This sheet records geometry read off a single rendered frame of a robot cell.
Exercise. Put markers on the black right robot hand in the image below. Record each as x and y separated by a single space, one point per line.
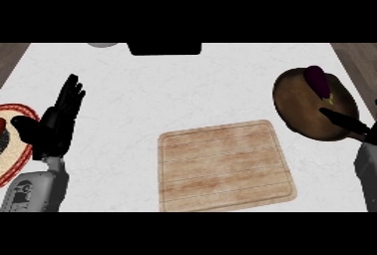
347 120

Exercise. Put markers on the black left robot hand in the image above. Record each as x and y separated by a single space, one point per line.
54 127

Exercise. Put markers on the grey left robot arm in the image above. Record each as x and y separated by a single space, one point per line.
35 189

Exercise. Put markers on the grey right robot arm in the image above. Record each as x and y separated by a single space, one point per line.
367 176

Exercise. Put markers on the brown round pan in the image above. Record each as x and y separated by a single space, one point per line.
304 106

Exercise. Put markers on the purple eggplant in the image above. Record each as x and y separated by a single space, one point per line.
317 81

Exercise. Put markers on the pale wooden cutting board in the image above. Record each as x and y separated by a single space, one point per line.
224 166

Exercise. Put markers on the red item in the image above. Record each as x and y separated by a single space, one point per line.
2 124

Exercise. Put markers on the dark grey item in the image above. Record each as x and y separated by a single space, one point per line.
4 141

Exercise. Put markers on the red-rimmed woven round plate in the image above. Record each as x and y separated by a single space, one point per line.
17 156

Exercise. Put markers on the grey round object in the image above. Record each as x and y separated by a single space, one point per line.
103 44

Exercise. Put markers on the black appliance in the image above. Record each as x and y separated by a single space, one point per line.
165 49

